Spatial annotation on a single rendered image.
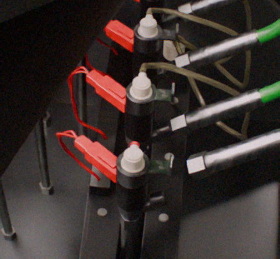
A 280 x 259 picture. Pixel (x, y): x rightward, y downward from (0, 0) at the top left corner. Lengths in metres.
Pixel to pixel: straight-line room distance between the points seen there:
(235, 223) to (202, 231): 0.05
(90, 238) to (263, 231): 0.28
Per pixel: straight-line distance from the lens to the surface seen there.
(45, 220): 0.98
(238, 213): 1.00
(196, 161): 0.65
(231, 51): 0.77
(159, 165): 0.66
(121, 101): 0.73
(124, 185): 0.67
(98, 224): 0.80
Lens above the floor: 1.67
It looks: 51 degrees down
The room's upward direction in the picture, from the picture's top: 3 degrees clockwise
